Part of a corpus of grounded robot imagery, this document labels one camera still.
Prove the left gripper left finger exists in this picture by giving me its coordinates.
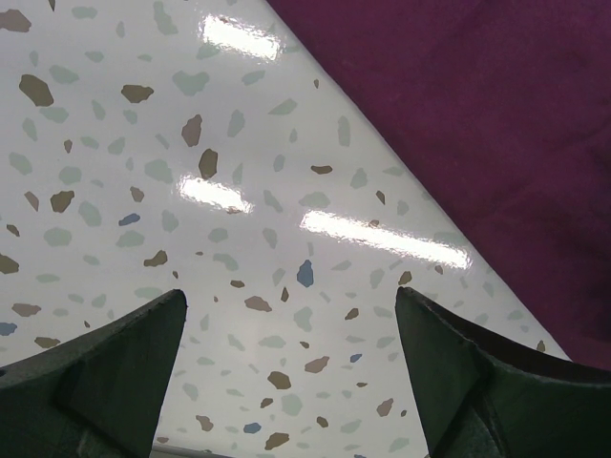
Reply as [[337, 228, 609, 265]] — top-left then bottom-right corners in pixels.
[[1, 289, 187, 457]]

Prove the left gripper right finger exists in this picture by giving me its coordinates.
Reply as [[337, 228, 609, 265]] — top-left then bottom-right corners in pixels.
[[395, 287, 610, 458]]

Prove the purple cloth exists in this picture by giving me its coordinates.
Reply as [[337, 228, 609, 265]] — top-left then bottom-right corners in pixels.
[[272, 1, 610, 368]]

